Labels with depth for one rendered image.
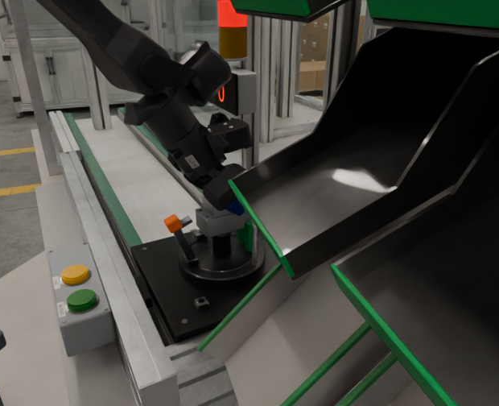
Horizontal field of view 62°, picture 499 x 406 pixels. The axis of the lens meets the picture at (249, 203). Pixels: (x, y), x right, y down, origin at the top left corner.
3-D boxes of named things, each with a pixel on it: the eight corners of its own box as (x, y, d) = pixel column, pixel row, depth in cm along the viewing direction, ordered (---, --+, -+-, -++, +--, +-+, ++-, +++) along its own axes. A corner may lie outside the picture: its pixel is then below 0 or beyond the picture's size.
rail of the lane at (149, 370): (148, 445, 52) (138, 383, 47) (65, 184, 122) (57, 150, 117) (190, 426, 54) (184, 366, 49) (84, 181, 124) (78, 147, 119)
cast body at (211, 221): (207, 238, 61) (204, 195, 58) (195, 225, 65) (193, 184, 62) (256, 225, 65) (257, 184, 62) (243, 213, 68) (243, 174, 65)
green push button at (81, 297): (70, 321, 58) (68, 309, 57) (67, 304, 61) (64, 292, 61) (100, 311, 60) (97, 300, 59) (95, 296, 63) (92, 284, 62)
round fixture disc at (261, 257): (197, 301, 59) (196, 290, 58) (167, 253, 70) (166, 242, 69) (281, 274, 65) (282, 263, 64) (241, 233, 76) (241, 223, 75)
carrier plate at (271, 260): (176, 348, 54) (175, 335, 53) (131, 255, 73) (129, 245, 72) (325, 292, 64) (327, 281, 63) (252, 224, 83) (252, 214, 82)
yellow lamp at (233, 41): (226, 59, 72) (225, 27, 69) (215, 55, 76) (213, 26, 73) (252, 56, 74) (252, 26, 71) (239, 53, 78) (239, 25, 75)
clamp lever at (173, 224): (187, 263, 63) (166, 225, 59) (183, 256, 65) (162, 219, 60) (207, 250, 64) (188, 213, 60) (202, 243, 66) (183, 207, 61)
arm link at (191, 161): (184, 167, 47) (226, 134, 48) (141, 126, 62) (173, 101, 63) (220, 214, 52) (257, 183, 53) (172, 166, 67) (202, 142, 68)
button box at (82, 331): (68, 358, 59) (58, 325, 56) (53, 279, 75) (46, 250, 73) (117, 341, 62) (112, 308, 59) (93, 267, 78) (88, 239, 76)
